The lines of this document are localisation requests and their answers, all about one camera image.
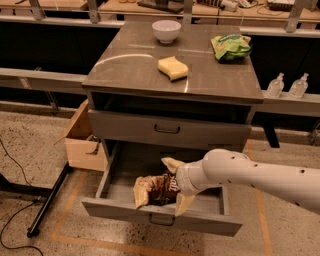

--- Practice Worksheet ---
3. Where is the closed grey upper drawer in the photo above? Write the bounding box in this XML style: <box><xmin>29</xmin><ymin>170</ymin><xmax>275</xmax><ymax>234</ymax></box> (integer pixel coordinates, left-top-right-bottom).
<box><xmin>88</xmin><ymin>110</ymin><xmax>251</xmax><ymax>152</ymax></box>

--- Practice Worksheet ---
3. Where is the yellow sponge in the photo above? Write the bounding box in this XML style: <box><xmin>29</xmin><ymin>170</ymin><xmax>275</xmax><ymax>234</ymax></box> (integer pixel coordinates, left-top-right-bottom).
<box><xmin>158</xmin><ymin>56</ymin><xmax>188</xmax><ymax>81</ymax></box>

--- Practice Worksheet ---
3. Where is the clear pump bottle right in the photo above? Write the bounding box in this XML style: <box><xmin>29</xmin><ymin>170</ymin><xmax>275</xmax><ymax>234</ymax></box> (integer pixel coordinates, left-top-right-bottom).
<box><xmin>289</xmin><ymin>73</ymin><xmax>309</xmax><ymax>98</ymax></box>

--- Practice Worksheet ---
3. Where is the grey drawer cabinet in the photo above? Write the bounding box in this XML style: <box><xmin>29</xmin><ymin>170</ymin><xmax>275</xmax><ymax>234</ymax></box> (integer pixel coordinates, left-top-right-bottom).
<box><xmin>81</xmin><ymin>21</ymin><xmax>265</xmax><ymax>183</ymax></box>

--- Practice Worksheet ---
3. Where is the white bowl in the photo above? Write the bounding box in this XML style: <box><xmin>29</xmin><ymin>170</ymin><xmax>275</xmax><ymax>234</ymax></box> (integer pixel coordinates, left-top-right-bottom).
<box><xmin>152</xmin><ymin>20</ymin><xmax>181</xmax><ymax>43</ymax></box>

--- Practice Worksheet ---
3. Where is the grey metal shelf rail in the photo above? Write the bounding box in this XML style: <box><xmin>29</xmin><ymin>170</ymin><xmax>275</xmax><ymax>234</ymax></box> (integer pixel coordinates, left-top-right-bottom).
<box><xmin>0</xmin><ymin>68</ymin><xmax>86</xmax><ymax>95</ymax></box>

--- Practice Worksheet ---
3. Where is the clear pump bottle left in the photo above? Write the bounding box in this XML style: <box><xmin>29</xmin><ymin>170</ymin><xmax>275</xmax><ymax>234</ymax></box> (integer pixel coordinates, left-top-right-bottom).
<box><xmin>266</xmin><ymin>73</ymin><xmax>284</xmax><ymax>98</ymax></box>

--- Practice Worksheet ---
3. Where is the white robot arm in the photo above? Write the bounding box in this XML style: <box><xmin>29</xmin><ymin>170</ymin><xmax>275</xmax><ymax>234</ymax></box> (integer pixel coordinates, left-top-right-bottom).
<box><xmin>162</xmin><ymin>149</ymin><xmax>320</xmax><ymax>216</ymax></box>

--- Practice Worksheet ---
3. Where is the cardboard box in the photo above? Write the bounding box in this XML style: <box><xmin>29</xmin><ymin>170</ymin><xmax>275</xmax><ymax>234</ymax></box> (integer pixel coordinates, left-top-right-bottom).
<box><xmin>57</xmin><ymin>100</ymin><xmax>108</xmax><ymax>171</ymax></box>

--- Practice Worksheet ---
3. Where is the black metal leg bar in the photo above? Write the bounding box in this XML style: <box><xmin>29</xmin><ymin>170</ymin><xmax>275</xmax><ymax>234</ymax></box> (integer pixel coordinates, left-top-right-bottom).
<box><xmin>27</xmin><ymin>163</ymin><xmax>72</xmax><ymax>238</ymax></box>

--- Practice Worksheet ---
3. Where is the clear pump bottle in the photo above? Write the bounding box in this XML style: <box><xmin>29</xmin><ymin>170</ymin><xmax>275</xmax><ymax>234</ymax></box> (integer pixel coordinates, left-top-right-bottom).
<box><xmin>289</xmin><ymin>73</ymin><xmax>309</xmax><ymax>98</ymax></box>
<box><xmin>266</xmin><ymin>73</ymin><xmax>284</xmax><ymax>98</ymax></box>

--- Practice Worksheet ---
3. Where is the brown chip bag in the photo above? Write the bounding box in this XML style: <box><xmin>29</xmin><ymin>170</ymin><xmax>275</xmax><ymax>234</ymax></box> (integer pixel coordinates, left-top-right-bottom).
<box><xmin>133</xmin><ymin>173</ymin><xmax>180</xmax><ymax>208</ymax></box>

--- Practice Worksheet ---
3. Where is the open grey lower drawer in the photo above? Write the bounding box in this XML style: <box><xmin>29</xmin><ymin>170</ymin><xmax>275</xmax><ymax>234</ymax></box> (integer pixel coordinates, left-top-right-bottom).
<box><xmin>82</xmin><ymin>142</ymin><xmax>242</xmax><ymax>237</ymax></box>

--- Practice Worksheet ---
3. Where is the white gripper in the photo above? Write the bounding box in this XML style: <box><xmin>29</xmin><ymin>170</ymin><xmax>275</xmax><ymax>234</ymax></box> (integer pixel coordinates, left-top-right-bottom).
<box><xmin>161</xmin><ymin>157</ymin><xmax>208</xmax><ymax>216</ymax></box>

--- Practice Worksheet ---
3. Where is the black floor cable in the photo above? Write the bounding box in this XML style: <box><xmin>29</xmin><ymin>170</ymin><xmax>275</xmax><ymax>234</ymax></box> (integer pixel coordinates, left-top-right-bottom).
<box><xmin>0</xmin><ymin>139</ymin><xmax>44</xmax><ymax>256</ymax></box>

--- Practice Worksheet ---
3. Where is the green chip bag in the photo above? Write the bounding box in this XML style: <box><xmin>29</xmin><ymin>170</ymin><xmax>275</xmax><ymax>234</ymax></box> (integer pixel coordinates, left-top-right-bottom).
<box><xmin>211</xmin><ymin>34</ymin><xmax>252</xmax><ymax>61</ymax></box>

